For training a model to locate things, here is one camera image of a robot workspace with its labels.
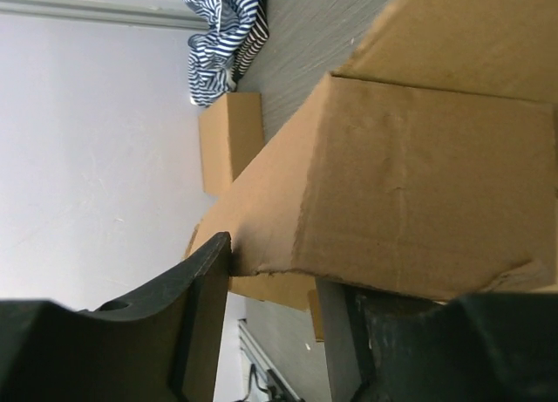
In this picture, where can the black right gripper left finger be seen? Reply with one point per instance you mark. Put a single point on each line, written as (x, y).
(159, 342)

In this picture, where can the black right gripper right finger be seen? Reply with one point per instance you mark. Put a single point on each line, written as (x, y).
(478, 347)

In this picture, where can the closed brown cardboard box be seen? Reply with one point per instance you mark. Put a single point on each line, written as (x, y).
(231, 135)

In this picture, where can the blue striped cloth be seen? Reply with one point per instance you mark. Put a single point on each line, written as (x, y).
(220, 57)

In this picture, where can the aluminium front rail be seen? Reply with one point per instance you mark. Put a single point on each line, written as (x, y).
(262, 380)

